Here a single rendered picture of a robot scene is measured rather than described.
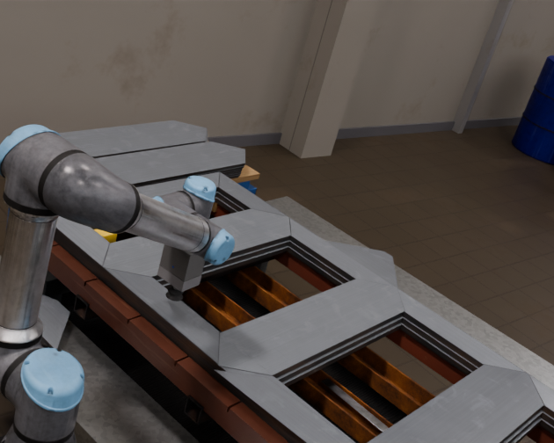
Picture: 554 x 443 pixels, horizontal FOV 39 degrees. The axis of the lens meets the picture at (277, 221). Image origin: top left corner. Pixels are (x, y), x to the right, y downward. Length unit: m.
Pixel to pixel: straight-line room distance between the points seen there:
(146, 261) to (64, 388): 0.69
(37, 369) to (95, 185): 0.39
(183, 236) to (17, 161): 0.35
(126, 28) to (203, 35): 0.54
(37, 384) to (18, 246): 0.25
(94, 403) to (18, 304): 0.47
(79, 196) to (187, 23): 3.46
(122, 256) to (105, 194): 0.80
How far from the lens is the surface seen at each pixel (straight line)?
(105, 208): 1.36
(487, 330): 2.60
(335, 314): 2.15
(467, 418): 1.98
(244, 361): 1.87
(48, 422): 1.57
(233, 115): 5.24
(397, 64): 6.22
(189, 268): 1.87
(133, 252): 2.17
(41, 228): 1.48
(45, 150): 1.40
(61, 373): 1.56
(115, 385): 2.01
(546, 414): 2.16
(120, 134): 2.91
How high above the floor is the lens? 1.97
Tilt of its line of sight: 26 degrees down
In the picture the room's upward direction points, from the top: 16 degrees clockwise
